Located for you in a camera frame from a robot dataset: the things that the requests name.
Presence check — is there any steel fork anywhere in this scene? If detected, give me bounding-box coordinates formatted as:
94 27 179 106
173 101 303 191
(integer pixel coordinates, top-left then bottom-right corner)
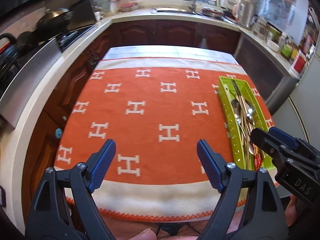
245 101 255 129

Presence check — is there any large steel spoon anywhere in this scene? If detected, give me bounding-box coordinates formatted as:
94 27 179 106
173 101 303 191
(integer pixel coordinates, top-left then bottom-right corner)
231 99 245 144

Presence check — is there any bamboo chopstick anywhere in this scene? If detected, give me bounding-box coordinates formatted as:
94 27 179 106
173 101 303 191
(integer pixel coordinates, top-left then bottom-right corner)
232 80 262 170

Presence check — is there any steel kitchen faucet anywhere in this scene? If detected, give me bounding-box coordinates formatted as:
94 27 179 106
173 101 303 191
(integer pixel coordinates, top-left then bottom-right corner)
187 0 196 15

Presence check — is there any kitchen sink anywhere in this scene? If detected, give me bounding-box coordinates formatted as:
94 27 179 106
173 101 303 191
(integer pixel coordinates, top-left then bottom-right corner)
151 7 194 15

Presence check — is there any person's hand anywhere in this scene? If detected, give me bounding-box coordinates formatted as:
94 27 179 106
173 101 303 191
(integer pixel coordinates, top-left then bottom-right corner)
104 195 298 239

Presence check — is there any red white canister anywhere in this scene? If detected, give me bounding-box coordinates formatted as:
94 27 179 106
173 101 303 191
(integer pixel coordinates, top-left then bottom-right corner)
292 54 306 74

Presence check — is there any green plastic utensil tray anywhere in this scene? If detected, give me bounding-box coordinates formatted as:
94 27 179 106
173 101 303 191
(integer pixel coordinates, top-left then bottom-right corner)
218 76 275 170

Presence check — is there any white bowl on counter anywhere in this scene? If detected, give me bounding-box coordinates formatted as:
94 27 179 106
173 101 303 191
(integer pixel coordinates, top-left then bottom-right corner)
267 40 279 53

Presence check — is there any orange H-pattern blanket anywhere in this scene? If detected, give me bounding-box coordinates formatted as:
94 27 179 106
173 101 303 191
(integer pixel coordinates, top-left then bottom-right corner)
54 57 273 222

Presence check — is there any black wok pan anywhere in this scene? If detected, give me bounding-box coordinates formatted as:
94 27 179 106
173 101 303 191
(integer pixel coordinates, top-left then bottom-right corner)
36 8 73 29

